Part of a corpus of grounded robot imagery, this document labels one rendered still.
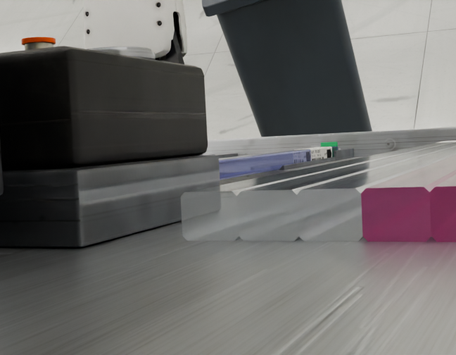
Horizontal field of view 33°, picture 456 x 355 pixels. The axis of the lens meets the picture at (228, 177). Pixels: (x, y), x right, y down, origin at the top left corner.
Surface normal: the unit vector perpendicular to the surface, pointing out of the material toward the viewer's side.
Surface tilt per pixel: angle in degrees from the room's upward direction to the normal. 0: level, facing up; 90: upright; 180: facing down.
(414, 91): 0
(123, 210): 90
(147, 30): 51
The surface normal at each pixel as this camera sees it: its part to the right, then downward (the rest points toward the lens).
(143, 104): 0.92, -0.03
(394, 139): -0.39, 0.07
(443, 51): -0.29, -0.70
